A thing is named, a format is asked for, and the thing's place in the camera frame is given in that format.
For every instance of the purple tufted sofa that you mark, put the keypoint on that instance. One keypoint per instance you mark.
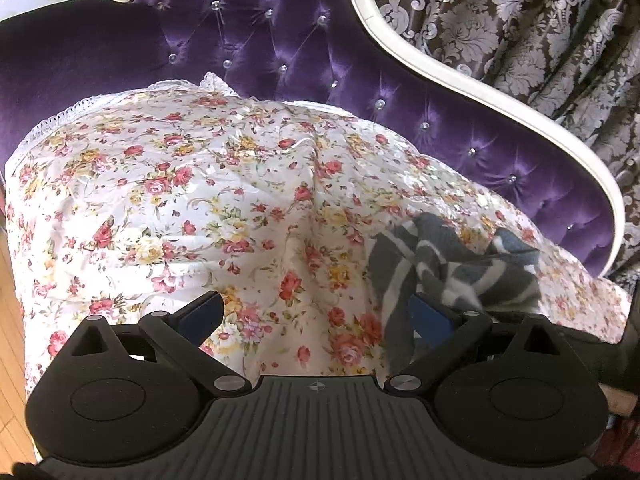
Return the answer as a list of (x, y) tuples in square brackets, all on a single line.
[(300, 40)]

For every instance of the grey white striped garment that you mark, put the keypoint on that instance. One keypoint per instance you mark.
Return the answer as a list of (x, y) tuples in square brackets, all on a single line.
[(400, 280)]

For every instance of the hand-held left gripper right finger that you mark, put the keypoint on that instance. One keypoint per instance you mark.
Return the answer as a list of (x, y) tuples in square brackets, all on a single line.
[(431, 317)]

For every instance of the person's red clothing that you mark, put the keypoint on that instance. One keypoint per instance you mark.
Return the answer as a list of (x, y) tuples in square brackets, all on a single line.
[(625, 435)]

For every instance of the floral sofa cover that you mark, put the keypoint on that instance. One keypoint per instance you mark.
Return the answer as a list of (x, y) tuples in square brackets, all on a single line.
[(165, 200)]

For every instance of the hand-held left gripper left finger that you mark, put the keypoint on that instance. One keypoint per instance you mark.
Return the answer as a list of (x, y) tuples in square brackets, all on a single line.
[(197, 316)]

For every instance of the brown damask curtain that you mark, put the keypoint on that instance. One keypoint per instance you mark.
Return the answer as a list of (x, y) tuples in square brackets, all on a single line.
[(525, 25)]

